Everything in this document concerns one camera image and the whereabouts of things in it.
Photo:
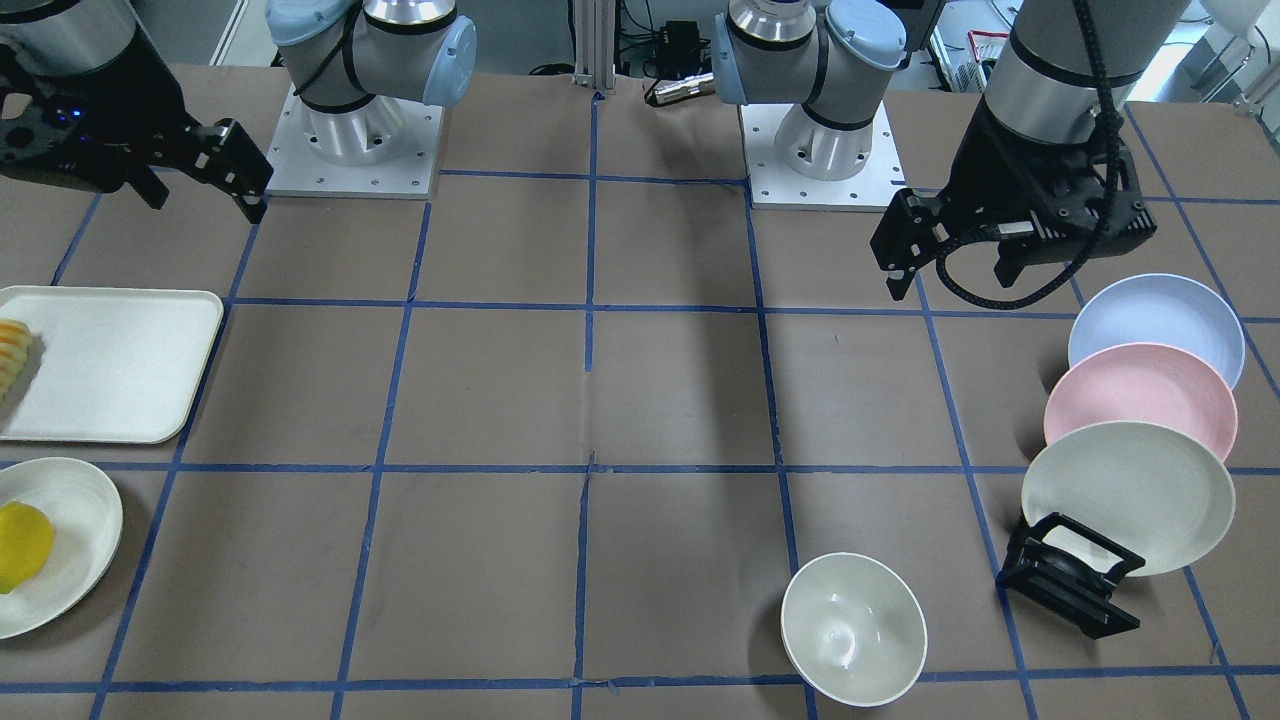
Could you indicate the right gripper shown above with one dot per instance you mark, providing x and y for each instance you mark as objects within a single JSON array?
[{"x": 128, "y": 112}]

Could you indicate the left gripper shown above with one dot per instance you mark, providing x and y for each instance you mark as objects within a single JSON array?
[{"x": 988, "y": 172}]

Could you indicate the blue plate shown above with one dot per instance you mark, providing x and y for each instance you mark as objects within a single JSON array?
[{"x": 1166, "y": 309}]

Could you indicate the spiral bread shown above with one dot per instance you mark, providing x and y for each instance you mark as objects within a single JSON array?
[{"x": 16, "y": 341}]

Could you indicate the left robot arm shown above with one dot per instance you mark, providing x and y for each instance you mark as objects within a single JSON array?
[{"x": 1066, "y": 68}]

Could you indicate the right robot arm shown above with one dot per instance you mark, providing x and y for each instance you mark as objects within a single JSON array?
[{"x": 341, "y": 54}]

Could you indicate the pink plate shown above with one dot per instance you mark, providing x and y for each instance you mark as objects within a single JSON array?
[{"x": 1145, "y": 381}]

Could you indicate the cream plate in rack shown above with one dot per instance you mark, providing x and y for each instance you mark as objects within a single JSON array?
[{"x": 1152, "y": 489}]

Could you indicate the white plate with lemon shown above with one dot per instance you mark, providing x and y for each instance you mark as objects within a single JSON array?
[{"x": 86, "y": 513}]

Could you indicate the black plate rack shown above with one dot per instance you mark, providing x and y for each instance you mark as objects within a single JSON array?
[{"x": 1064, "y": 584}]

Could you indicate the cream tray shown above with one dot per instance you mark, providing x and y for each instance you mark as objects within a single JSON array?
[{"x": 109, "y": 365}]

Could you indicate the cream bowl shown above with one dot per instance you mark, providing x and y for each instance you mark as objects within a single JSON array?
[{"x": 854, "y": 630}]

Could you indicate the yellow lemon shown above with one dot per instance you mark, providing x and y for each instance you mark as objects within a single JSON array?
[{"x": 27, "y": 536}]

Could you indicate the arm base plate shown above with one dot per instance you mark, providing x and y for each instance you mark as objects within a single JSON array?
[
  {"x": 796, "y": 163},
  {"x": 387, "y": 150}
]

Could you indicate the aluminium frame post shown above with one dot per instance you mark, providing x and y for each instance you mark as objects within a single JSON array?
[{"x": 594, "y": 36}]

